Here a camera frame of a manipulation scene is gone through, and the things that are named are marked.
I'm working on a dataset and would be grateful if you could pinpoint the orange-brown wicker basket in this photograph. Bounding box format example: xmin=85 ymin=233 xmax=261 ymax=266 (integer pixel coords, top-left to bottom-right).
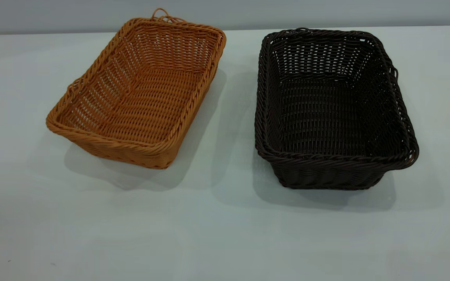
xmin=46 ymin=8 xmax=227 ymax=169

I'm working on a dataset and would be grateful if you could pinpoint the dark brown wicker basket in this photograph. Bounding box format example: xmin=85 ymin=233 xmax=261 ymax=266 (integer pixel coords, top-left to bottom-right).
xmin=254 ymin=27 xmax=420 ymax=190

